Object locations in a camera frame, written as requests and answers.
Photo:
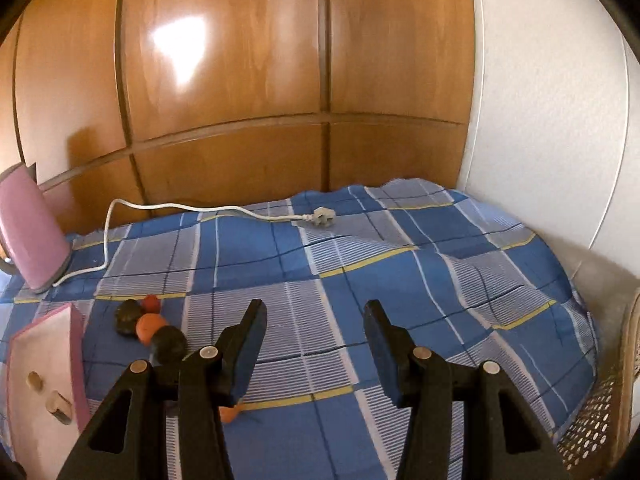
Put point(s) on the small beige potato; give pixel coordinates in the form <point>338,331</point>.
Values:
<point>34,381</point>

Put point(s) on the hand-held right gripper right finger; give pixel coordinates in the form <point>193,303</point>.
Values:
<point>385,356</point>

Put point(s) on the wicker chair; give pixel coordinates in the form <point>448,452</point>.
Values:
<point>600,410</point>

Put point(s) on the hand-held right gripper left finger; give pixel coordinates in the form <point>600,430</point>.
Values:
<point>241,356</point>

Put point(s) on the pink-rimmed white tray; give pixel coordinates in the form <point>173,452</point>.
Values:
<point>40,345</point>

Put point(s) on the wooden wardrobe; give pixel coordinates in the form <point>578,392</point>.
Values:
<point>225,85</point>

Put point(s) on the pink electric kettle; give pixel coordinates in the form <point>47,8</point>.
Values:
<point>30,230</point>

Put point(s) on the orange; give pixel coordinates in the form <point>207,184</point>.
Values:
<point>228,414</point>
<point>149,329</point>

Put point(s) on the blue plaid bedsheet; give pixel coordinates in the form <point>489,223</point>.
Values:
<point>350,260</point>

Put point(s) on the small red-orange tangerine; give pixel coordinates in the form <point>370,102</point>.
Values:
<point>151,303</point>

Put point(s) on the dark brown avocado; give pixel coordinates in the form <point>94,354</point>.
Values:
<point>169,344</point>
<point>127,317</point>

